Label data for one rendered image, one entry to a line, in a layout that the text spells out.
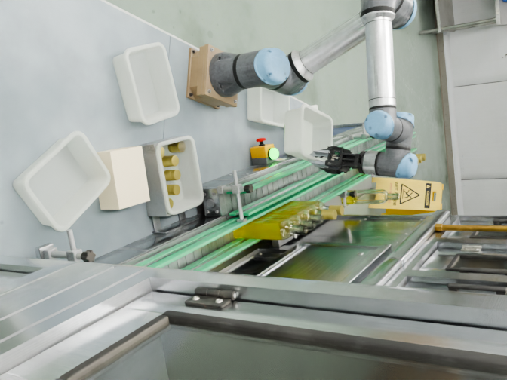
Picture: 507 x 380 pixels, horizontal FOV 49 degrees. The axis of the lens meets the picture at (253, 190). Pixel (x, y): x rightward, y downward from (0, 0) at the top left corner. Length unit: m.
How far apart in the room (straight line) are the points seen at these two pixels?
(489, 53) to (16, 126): 6.55
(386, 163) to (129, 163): 0.75
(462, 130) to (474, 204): 0.98
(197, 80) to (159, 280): 1.21
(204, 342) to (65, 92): 1.08
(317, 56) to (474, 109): 5.79
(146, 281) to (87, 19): 1.03
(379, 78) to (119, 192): 0.78
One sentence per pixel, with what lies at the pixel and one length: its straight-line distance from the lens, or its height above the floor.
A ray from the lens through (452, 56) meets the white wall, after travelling 7.59.
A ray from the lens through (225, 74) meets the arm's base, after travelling 1.87.
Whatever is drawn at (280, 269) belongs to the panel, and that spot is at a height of 1.05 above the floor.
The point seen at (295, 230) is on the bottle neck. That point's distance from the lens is 1.75.
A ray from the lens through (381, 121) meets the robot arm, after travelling 1.57.
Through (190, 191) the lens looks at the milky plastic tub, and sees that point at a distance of 1.82.
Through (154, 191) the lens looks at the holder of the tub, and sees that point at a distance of 1.71.
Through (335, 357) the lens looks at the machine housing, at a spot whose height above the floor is 1.75.
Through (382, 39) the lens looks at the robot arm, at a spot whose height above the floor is 1.42.
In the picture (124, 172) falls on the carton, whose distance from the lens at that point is 1.58.
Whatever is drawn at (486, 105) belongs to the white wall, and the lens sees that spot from 7.54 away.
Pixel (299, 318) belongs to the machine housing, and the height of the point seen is 1.68.
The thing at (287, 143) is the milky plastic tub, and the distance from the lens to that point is 1.82.
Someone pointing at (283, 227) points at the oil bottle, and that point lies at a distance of 1.76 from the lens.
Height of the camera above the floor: 1.98
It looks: 34 degrees down
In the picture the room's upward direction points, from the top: 89 degrees clockwise
